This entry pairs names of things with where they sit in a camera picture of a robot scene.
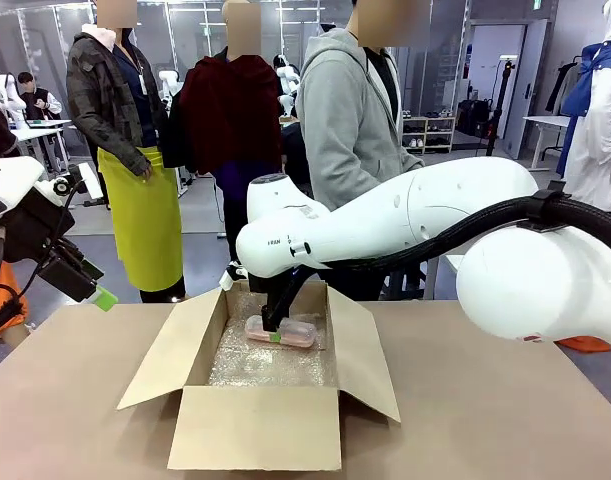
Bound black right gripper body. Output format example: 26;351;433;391
247;272;309;305

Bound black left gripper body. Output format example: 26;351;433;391
3;191;77;262

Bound pink transparent glasses case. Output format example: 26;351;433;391
244;314;318;350

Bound plain cardboard box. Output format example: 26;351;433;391
116;279;402;472

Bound bubble wrap sheet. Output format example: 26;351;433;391
208;287;339;389

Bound person with yellow apron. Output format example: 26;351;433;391
66;0;187;304

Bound white office desk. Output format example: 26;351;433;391
9;118;81;181

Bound seated person in black vest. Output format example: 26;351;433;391
17;71;64;121

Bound person in dark red jacket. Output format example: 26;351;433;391
177;0;286;265

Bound person in grey hoodie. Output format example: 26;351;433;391
299;0;429;301

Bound large white table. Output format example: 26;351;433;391
437;254;466;301

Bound wooden shoe rack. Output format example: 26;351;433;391
402;115;457;155

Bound black luggage bags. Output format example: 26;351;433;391
457;98;495;137

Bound black tripod stand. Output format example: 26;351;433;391
484;58;516;157

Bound orange shoe cover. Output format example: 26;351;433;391
554;335;611;354

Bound grey door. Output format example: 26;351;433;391
504;19;549;160

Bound small white desk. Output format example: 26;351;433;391
522;115;571;172

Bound hanging black coat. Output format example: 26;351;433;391
544;62;582;115

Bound mannequin white coat blue vest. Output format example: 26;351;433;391
556;0;611;212

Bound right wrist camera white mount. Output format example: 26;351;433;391
219;262;250;294

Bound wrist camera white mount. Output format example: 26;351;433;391
49;162;105;201
219;262;250;294

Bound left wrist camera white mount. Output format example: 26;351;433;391
49;162;105;201

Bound black braided cable conduit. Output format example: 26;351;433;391
324;189;611;274

